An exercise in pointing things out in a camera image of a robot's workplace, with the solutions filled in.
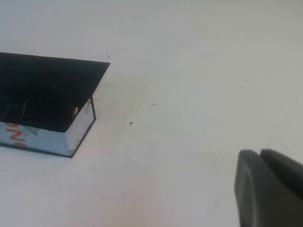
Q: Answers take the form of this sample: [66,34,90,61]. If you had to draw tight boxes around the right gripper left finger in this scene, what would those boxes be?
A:
[233,149,303,227]

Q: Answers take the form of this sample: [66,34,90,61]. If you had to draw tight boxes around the black printed glasses case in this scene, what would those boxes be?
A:
[0,52,111,158]

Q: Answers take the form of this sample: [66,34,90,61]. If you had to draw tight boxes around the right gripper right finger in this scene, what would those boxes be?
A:
[259,148,303,188]

